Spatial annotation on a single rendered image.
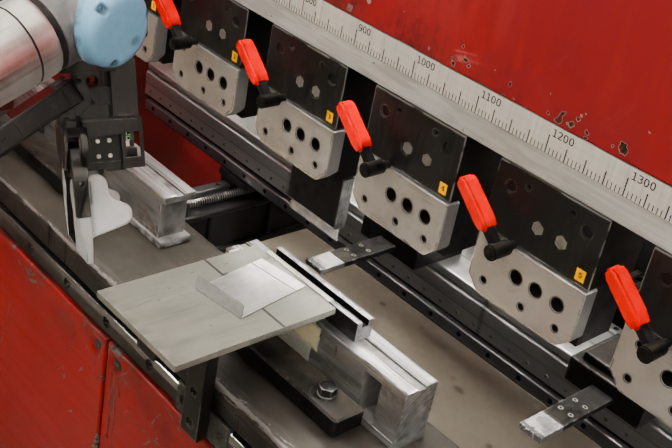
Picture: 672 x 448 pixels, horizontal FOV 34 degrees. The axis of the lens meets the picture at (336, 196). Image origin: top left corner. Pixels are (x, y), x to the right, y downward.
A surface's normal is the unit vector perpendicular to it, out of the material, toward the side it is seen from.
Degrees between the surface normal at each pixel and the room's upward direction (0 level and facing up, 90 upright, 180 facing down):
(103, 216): 60
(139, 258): 0
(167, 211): 90
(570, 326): 90
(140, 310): 0
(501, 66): 90
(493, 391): 0
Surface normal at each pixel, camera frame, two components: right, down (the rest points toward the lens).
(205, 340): 0.17, -0.87
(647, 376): -0.74, 0.20
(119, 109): 0.37, 0.21
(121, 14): 0.77, 0.42
